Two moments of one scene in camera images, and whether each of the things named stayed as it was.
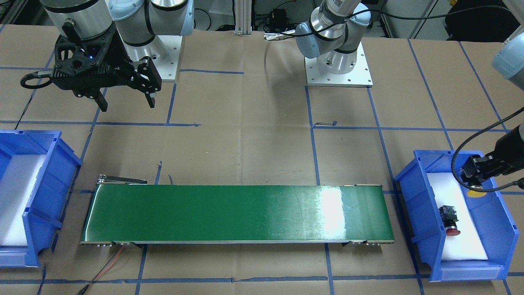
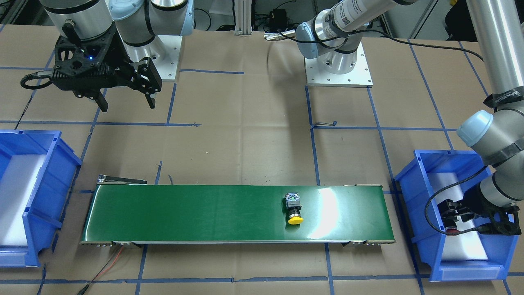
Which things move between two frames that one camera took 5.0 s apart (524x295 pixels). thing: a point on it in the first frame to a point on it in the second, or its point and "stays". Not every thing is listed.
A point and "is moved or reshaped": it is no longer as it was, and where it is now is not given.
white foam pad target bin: x=17 y=184 stays
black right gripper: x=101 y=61 stays
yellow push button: x=473 y=194 is moved or reshaped
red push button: x=448 y=216 stays
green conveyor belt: x=121 y=210 stays
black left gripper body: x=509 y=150 to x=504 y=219
